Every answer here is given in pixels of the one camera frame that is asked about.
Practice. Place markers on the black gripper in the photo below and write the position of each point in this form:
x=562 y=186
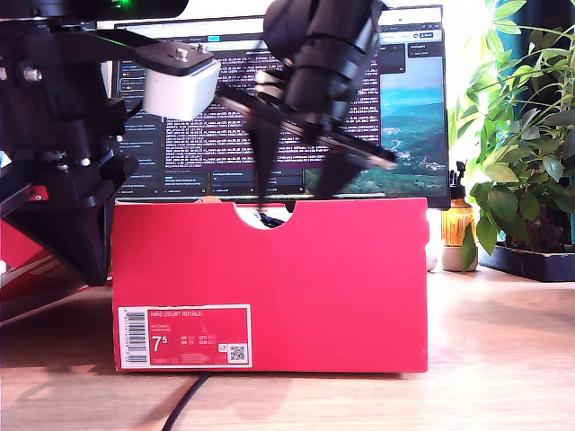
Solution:
x=54 y=116
x=323 y=94

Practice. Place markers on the red Nike shoebox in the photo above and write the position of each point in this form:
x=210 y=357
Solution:
x=278 y=292

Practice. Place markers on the green leafy plant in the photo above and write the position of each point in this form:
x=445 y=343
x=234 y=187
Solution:
x=521 y=148

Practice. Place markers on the amber pump bottle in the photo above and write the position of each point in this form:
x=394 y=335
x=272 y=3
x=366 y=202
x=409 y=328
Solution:
x=457 y=224

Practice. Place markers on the white plastic device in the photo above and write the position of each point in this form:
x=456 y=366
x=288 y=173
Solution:
x=431 y=264

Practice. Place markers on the beige round pot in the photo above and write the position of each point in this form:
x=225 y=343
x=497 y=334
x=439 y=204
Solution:
x=451 y=259

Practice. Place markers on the brown cardboard insert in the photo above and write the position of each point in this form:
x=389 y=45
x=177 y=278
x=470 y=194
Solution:
x=207 y=199

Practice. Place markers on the black plant tray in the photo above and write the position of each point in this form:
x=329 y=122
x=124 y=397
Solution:
x=539 y=267

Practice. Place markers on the dark teal curtain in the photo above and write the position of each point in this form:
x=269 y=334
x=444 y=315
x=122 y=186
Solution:
x=543 y=13

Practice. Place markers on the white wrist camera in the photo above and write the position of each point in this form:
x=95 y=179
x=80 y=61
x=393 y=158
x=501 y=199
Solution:
x=179 y=92

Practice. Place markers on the large computer monitor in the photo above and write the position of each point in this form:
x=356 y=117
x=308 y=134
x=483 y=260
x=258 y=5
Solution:
x=404 y=112

